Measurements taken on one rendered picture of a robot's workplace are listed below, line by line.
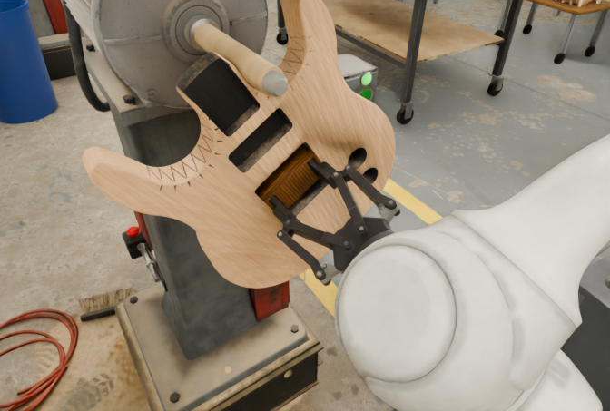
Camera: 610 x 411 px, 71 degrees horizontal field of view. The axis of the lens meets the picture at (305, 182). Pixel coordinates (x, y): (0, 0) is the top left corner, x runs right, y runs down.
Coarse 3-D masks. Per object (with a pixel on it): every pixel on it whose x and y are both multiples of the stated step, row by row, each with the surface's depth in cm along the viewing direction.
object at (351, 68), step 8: (344, 56) 87; (352, 56) 87; (344, 64) 84; (352, 64) 84; (360, 64) 84; (368, 64) 84; (344, 72) 81; (352, 72) 81; (360, 72) 81; (376, 72) 83; (344, 80) 80; (352, 80) 80; (376, 80) 84; (352, 88) 81; (360, 88) 82; (368, 88) 83
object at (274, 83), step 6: (270, 72) 45; (276, 72) 45; (264, 78) 45; (270, 78) 44; (276, 78) 44; (282, 78) 45; (264, 84) 45; (270, 84) 44; (276, 84) 44; (282, 84) 45; (270, 90) 45; (276, 90) 45; (282, 90) 45
